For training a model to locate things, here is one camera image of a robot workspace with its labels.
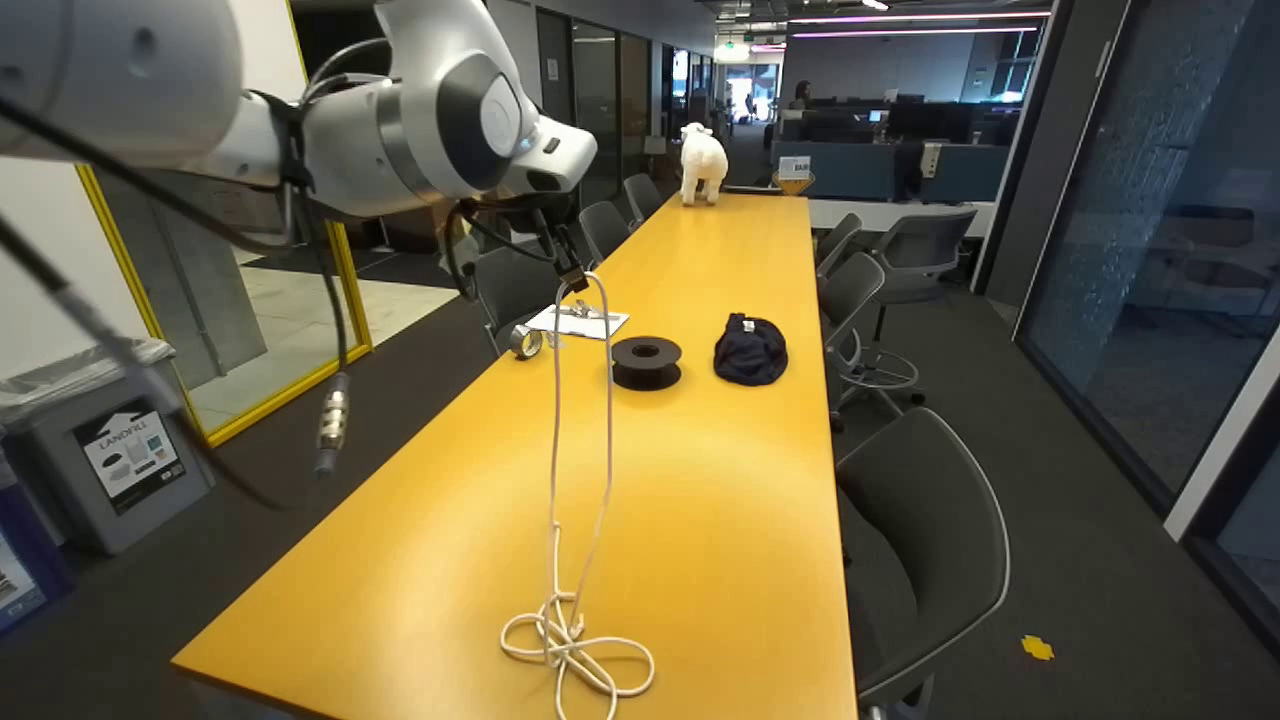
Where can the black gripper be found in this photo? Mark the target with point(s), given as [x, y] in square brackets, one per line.
[512, 221]

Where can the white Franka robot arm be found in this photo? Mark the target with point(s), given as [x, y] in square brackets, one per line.
[402, 120]

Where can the grey office chair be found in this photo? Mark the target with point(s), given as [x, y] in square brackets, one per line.
[837, 243]
[512, 287]
[921, 532]
[600, 227]
[855, 302]
[642, 193]
[921, 243]

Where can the silver metal tape roll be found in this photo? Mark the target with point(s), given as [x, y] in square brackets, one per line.
[525, 341]

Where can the black filament spool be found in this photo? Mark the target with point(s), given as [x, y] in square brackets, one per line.
[645, 363]

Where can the white plush toy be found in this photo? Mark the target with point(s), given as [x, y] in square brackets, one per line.
[703, 160]

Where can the small cardboard box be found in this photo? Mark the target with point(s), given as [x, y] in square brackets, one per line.
[792, 169]

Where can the grey bin with label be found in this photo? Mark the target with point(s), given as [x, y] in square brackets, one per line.
[120, 463]

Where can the small yellow floor object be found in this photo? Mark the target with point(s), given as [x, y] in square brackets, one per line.
[1039, 649]

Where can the blue bin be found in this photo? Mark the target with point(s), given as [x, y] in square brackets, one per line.
[19, 574]

